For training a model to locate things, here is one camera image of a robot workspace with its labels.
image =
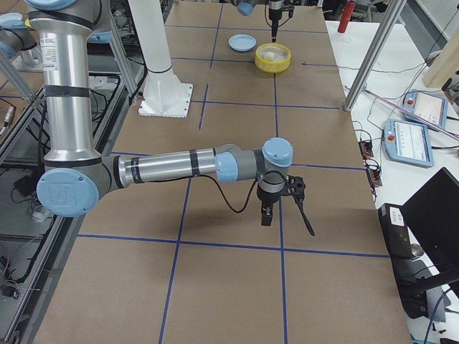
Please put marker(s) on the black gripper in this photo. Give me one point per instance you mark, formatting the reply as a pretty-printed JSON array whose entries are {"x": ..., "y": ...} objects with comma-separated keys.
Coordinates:
[
  {"x": 266, "y": 196},
  {"x": 274, "y": 8}
]

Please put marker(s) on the far orange connector board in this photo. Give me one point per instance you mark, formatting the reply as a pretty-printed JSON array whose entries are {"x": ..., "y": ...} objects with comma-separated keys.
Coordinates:
[{"x": 366, "y": 148}]

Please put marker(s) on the orange connector board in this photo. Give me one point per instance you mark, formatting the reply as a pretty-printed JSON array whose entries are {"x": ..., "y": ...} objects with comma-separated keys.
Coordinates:
[
  {"x": 366, "y": 148},
  {"x": 374, "y": 176}
]

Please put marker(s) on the yellow bamboo steamer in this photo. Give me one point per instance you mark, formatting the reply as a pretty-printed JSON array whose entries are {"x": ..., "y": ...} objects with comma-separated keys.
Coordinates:
[{"x": 282, "y": 60}]

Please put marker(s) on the white pedestal column base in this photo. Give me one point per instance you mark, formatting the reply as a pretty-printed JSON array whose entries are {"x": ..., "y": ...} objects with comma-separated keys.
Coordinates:
[{"x": 164, "y": 95}]

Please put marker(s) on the blue teach pendant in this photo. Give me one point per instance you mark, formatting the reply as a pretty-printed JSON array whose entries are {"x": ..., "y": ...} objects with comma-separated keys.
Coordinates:
[
  {"x": 426, "y": 105},
  {"x": 408, "y": 142}
]

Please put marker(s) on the near orange connector board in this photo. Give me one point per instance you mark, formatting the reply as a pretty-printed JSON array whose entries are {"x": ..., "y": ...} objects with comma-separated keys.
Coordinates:
[{"x": 374, "y": 176}]

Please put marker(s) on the near blue teach pendant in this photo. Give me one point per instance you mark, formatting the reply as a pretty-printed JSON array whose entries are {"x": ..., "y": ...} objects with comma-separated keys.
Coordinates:
[{"x": 408, "y": 142}]

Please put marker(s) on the light blue plate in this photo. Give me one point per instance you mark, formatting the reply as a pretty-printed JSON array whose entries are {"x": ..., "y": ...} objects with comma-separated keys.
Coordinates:
[{"x": 242, "y": 42}]

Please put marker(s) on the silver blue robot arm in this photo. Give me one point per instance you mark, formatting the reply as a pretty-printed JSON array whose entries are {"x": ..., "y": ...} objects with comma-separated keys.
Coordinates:
[
  {"x": 76, "y": 176},
  {"x": 16, "y": 38}
]

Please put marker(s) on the wooden plank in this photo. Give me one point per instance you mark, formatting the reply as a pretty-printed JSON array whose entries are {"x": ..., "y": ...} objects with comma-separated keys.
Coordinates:
[{"x": 445, "y": 64}]

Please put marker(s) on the far blue teach pendant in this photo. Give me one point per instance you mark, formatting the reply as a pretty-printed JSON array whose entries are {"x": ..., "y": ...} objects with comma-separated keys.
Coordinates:
[{"x": 426, "y": 105}]

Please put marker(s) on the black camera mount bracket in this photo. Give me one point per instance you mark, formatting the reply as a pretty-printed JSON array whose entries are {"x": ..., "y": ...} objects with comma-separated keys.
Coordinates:
[{"x": 295, "y": 187}]

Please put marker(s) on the black desktop computer box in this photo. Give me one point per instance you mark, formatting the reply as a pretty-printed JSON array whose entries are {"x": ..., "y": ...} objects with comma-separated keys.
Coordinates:
[{"x": 405, "y": 258}]

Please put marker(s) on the black computer monitor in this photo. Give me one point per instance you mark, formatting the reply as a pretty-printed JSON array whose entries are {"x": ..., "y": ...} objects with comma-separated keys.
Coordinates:
[{"x": 432, "y": 216}]

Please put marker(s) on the aluminium frame post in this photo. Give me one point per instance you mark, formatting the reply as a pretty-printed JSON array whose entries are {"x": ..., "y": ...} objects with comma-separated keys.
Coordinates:
[{"x": 384, "y": 29}]

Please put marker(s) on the red bottle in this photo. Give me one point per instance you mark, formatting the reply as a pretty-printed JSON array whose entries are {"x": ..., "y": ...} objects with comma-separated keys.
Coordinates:
[{"x": 346, "y": 16}]

